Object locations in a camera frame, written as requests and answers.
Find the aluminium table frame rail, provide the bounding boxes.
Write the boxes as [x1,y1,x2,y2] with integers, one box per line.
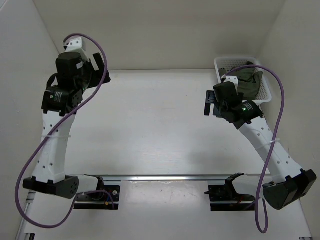
[16,176,260,240]

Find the white plastic basket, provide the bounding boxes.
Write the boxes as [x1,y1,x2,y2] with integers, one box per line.
[214,56,273,106]

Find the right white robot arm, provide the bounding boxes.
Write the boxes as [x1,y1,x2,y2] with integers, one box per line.
[204,81,317,210]

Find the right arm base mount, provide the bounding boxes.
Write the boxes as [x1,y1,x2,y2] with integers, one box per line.
[204,173,255,212]

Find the olive green shorts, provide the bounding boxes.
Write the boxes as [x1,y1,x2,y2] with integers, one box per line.
[218,68,263,101]

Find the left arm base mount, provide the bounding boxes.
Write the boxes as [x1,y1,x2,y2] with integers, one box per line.
[73,177,121,211]

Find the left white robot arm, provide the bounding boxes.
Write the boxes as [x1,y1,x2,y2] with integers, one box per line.
[23,35,111,200]

